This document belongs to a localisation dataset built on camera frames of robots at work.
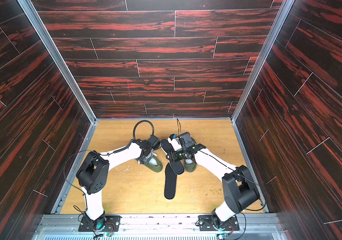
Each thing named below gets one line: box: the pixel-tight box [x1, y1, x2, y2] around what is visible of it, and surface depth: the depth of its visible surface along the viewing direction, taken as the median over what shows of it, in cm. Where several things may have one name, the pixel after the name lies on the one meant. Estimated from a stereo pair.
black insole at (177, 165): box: [160, 138, 185, 175], surface depth 84 cm
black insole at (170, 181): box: [164, 163, 177, 200], surface depth 88 cm
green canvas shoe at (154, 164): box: [143, 155, 163, 173], surface depth 92 cm
